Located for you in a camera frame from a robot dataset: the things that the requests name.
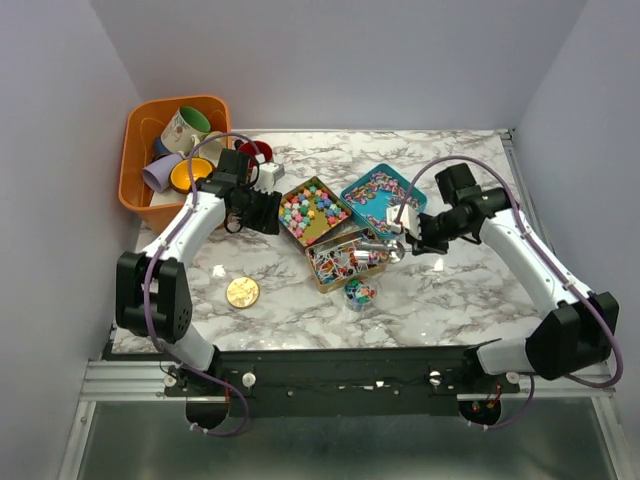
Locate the black mug red inside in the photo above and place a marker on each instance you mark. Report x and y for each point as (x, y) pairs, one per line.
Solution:
(260, 152)

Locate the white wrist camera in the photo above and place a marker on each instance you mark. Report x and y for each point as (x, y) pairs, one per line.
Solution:
(403, 219)
(268, 175)

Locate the aluminium frame rail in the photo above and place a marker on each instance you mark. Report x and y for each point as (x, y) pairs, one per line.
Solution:
(126, 428)

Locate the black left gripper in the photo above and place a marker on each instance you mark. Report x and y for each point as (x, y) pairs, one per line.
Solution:
(266, 220)

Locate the black mug yellow inside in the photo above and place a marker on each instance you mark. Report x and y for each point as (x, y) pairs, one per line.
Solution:
(182, 174)

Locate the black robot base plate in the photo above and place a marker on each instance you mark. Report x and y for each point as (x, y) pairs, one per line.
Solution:
(437, 381)

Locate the blue mug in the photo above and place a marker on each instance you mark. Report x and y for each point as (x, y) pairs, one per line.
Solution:
(159, 150)

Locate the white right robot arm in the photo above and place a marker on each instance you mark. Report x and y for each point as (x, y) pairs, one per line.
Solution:
(577, 324)

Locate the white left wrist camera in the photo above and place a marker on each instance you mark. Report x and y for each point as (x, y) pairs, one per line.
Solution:
(268, 175)

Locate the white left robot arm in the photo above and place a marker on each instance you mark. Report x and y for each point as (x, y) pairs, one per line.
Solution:
(153, 299)

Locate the gold tin of lollipops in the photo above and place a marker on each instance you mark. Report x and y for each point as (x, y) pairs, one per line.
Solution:
(333, 262)

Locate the lavender cup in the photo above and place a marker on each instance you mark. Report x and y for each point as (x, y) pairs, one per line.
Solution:
(156, 175)

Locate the clear glass jar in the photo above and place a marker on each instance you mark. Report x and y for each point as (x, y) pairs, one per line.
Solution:
(360, 293)

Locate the dark tin of star candies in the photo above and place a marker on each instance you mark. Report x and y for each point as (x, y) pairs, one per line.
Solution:
(311, 213)

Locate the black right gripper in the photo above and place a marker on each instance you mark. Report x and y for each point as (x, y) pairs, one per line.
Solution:
(426, 244)

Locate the teal tin swirl lollipops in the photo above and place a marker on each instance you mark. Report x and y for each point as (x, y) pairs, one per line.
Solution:
(371, 195)

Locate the white mug green inside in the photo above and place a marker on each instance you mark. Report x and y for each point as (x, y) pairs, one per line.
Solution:
(186, 123)

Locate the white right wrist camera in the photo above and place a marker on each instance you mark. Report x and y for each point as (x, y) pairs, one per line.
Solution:
(403, 219)

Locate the silver metal scoop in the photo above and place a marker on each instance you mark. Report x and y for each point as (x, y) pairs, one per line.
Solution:
(380, 250)

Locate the gold round jar lid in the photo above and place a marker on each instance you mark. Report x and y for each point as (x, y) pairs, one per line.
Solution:
(242, 292)

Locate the cream white mug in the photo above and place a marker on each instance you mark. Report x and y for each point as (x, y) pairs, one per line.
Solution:
(211, 151)

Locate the orange plastic bin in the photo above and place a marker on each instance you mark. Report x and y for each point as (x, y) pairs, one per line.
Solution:
(144, 124)

